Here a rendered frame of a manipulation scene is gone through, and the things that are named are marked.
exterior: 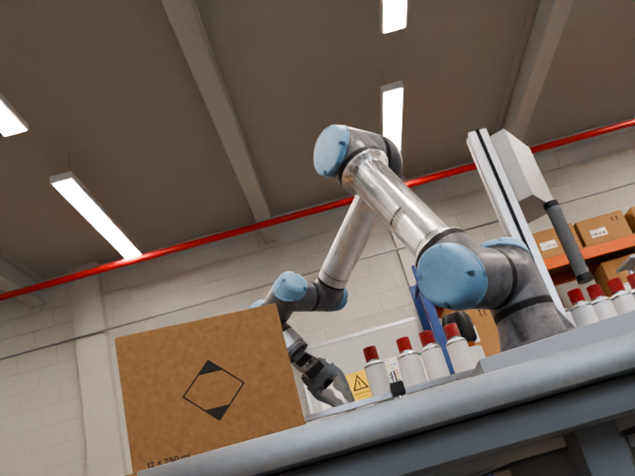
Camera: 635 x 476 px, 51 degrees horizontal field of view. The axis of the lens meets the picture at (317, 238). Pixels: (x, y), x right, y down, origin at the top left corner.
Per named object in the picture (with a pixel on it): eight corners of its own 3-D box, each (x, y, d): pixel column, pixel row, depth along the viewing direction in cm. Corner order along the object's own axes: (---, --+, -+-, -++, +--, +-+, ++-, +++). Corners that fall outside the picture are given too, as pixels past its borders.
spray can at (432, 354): (461, 414, 156) (434, 331, 164) (464, 410, 151) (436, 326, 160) (440, 419, 156) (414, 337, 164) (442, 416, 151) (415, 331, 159)
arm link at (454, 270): (530, 275, 119) (370, 123, 154) (479, 271, 110) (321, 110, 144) (493, 323, 124) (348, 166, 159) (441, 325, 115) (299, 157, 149)
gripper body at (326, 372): (340, 378, 166) (306, 345, 170) (338, 370, 158) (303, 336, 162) (318, 399, 164) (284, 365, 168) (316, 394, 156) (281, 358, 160)
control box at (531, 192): (557, 209, 167) (529, 146, 174) (533, 194, 154) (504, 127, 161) (522, 227, 172) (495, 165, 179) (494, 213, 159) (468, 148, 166)
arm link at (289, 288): (311, 269, 167) (291, 300, 172) (275, 267, 160) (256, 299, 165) (325, 291, 162) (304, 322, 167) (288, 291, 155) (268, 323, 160)
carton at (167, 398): (302, 463, 136) (273, 339, 147) (311, 446, 114) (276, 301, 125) (155, 501, 130) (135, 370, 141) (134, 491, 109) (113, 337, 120)
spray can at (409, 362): (438, 420, 156) (411, 338, 164) (440, 416, 151) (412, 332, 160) (417, 426, 156) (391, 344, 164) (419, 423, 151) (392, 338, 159)
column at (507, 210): (592, 394, 141) (482, 136, 168) (599, 390, 137) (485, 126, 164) (573, 399, 141) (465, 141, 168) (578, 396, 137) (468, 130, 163)
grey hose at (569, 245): (591, 281, 155) (555, 204, 163) (595, 276, 152) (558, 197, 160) (575, 285, 155) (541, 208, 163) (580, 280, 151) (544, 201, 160)
